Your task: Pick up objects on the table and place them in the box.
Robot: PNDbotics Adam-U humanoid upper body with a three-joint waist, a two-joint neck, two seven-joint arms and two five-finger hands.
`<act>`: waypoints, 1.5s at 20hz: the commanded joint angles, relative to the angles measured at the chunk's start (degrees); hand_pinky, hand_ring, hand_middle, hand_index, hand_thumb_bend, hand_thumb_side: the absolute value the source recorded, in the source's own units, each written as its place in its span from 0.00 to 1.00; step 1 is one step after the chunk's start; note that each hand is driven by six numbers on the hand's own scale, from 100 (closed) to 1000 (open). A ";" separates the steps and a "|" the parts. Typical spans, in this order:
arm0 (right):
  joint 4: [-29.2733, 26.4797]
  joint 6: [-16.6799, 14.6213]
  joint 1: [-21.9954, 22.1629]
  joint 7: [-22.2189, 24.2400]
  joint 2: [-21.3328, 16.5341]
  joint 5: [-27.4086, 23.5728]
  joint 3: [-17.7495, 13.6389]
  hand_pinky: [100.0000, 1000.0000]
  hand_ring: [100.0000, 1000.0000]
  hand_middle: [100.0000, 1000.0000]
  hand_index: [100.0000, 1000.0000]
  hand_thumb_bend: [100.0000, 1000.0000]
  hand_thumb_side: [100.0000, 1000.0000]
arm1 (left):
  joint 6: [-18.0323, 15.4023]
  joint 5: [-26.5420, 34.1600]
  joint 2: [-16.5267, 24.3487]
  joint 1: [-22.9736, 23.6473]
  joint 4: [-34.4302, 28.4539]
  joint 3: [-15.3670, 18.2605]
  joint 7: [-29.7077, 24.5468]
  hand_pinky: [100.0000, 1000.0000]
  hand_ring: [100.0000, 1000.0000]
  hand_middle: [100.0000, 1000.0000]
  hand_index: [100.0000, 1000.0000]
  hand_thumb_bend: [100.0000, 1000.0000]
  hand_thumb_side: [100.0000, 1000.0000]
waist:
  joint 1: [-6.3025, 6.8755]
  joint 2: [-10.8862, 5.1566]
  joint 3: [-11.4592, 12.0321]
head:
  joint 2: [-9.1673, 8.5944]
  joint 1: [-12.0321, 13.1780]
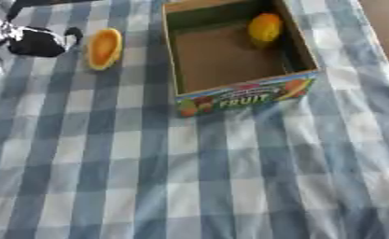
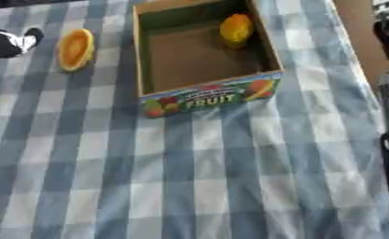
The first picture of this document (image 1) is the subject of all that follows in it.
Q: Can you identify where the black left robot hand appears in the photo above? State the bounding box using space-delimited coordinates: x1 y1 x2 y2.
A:
6 26 85 58

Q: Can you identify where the yellow toy fruit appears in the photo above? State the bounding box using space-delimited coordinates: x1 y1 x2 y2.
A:
246 12 285 49

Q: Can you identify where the orange toy papaya half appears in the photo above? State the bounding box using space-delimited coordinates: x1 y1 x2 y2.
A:
84 27 126 72

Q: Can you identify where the cardboard box with printed front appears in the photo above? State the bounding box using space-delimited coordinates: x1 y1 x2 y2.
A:
160 0 322 119

